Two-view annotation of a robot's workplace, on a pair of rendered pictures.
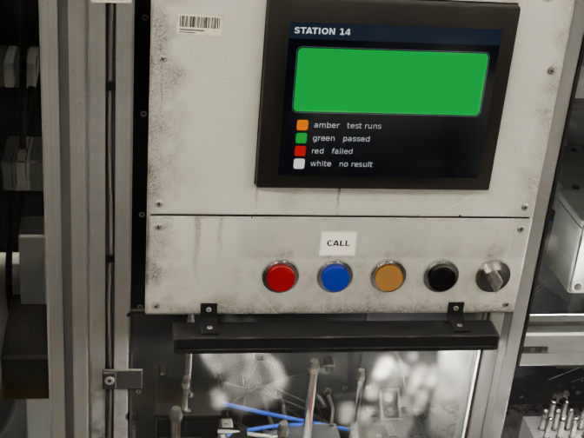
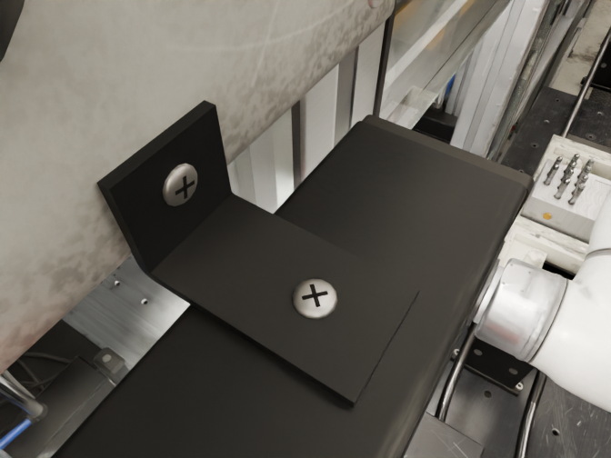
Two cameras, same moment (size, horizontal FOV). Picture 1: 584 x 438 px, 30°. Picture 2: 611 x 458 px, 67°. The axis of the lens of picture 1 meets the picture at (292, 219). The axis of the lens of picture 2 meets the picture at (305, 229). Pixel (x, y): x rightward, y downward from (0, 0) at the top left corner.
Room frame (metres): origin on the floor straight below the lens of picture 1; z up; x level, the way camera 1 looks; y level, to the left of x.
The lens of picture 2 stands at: (1.02, -0.17, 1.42)
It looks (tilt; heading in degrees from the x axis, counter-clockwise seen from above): 51 degrees down; 313
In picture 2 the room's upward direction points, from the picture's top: straight up
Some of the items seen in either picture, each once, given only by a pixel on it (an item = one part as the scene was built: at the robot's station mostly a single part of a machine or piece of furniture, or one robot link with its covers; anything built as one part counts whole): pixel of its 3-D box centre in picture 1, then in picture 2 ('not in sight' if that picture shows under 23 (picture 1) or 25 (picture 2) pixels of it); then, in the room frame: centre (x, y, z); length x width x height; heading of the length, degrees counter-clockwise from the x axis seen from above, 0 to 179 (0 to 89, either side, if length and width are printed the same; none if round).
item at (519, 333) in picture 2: not in sight; (515, 306); (1.02, -0.48, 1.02); 0.09 x 0.06 x 0.09; 100
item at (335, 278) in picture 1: (335, 275); not in sight; (1.04, -0.05, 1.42); 0.03 x 0.02 x 0.03; 100
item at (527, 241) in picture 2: not in sight; (557, 230); (1.04, -0.79, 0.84); 0.36 x 0.14 x 0.10; 100
